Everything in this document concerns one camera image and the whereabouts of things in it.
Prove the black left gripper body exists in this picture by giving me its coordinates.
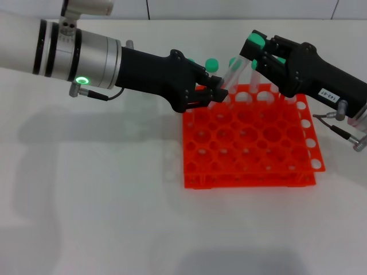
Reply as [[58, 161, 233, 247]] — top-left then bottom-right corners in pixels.
[[114, 46, 210, 114]]

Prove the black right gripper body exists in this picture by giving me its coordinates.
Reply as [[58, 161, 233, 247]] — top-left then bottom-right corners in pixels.
[[298, 42, 367, 118]]

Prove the orange plastic test tube rack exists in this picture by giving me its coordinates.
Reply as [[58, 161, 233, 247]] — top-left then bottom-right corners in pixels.
[[182, 82, 327, 190]]

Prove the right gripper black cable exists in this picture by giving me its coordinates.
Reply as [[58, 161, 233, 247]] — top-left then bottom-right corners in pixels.
[[312, 100, 367, 152]]

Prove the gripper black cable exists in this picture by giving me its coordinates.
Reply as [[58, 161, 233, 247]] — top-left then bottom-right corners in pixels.
[[312, 100, 367, 152], [68, 82, 126, 101]]

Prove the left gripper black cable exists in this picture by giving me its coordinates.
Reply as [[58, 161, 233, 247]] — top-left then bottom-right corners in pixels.
[[68, 82, 126, 101]]

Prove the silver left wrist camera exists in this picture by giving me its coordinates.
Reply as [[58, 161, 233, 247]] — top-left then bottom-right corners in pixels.
[[58, 0, 115, 37]]

